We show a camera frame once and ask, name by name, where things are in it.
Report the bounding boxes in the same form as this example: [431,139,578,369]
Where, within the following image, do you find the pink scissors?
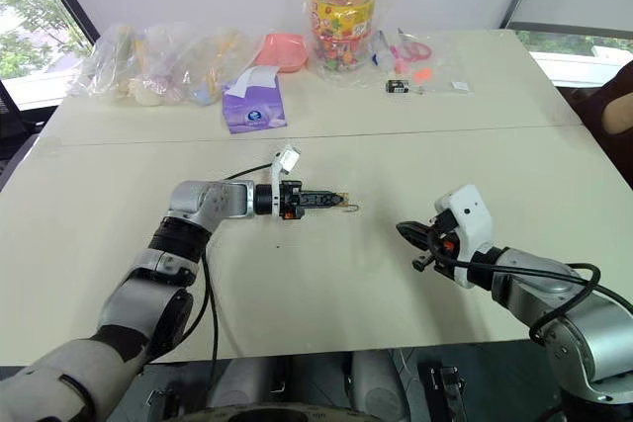
[395,30,432,63]

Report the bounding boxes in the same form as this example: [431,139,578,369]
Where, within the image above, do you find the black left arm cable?
[185,162,276,393]

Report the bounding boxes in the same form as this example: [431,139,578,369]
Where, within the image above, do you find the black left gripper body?
[277,180,306,222]

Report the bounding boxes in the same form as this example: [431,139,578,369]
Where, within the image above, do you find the purple tissue pack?
[221,64,290,135]

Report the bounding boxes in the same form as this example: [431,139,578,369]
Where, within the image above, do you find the clear bag of snacks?
[67,22,149,107]
[186,27,259,108]
[132,22,200,108]

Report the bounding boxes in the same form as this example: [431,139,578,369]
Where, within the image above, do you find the grey rounded shape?
[347,350,412,414]

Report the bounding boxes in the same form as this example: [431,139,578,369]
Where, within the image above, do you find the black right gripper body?
[427,211,462,277]

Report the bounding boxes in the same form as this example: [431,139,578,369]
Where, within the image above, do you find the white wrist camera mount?
[433,183,497,291]
[268,143,304,218]

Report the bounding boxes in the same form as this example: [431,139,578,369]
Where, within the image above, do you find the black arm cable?
[185,162,276,393]
[428,228,633,344]

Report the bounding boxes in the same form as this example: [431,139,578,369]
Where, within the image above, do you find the black metal bracket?
[426,365,469,422]

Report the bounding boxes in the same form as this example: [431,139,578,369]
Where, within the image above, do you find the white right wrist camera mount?
[433,183,497,291]

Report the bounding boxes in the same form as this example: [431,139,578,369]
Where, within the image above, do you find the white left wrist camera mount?
[268,143,304,218]

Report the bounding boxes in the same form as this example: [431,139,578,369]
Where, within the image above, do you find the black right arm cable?
[428,228,633,344]

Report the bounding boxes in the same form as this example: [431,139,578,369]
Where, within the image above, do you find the orange-lidded candy jar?
[307,0,382,72]

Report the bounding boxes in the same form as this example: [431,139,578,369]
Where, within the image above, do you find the pink plastic bowl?
[254,32,309,75]

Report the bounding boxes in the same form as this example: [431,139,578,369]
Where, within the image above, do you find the clear zip bag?
[369,28,477,98]

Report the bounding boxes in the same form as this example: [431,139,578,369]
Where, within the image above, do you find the brown plush toy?
[567,59,633,167]

